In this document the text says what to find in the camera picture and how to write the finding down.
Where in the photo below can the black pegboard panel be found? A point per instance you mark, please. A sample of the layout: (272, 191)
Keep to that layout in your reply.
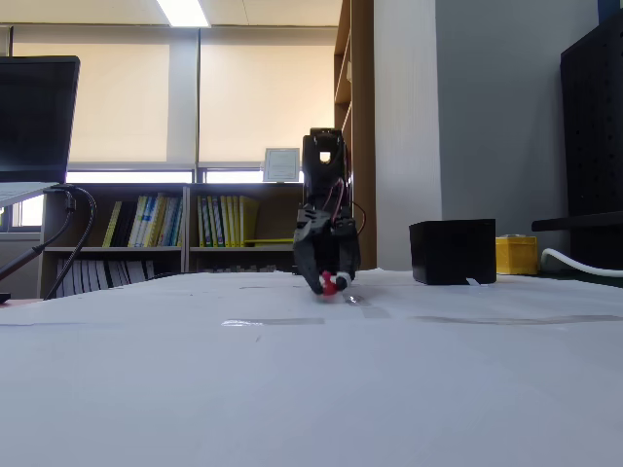
(594, 121)

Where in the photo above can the black metal shelf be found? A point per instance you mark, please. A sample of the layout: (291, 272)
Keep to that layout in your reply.
(579, 221)

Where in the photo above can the flat lying yellow book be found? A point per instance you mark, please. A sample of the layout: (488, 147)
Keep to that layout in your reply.
(270, 240)

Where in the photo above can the tall wooden bookshelf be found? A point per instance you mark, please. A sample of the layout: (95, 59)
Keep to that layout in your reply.
(360, 121)

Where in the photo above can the clear adhesive tape strip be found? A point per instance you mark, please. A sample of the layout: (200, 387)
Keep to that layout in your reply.
(272, 322)
(370, 309)

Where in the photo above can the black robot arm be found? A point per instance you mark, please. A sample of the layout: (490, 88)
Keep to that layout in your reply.
(323, 170)

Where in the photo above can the ceiling light panel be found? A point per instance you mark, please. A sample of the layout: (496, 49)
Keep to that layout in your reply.
(182, 12)

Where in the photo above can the beige roller blind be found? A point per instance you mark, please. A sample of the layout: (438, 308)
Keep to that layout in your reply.
(92, 102)
(267, 97)

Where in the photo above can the framed white certificate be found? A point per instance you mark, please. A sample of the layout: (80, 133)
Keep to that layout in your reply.
(281, 164)

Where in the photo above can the thin yellow book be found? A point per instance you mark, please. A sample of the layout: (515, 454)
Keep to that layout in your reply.
(112, 225)

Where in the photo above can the small red object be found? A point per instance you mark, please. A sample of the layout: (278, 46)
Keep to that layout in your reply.
(330, 288)

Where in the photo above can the black open box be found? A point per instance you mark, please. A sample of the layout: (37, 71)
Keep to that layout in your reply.
(452, 253)

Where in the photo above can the silver laptop stand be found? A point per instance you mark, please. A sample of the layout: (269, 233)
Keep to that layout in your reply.
(19, 192)

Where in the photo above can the low wooden bookshelf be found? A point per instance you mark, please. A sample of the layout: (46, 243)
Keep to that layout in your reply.
(187, 253)

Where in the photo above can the yellow cardboard box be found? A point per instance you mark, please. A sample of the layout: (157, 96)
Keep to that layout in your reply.
(516, 255)

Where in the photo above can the thick yellow book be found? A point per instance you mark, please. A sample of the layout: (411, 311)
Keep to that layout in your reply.
(249, 221)

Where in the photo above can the black laptop screen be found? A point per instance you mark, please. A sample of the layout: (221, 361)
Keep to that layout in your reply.
(34, 117)

